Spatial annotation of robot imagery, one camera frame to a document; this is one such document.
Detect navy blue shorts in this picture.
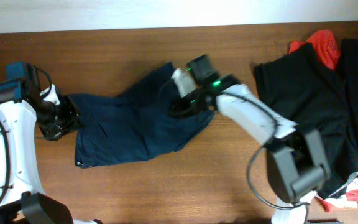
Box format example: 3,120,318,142
69,63,215,169

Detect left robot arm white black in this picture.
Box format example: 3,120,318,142
0,79,79,224

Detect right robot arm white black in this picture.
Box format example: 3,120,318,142
169,73,331,223

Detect black t-shirt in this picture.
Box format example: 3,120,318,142
254,44,358,198

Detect red garment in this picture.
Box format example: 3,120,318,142
288,29,341,70

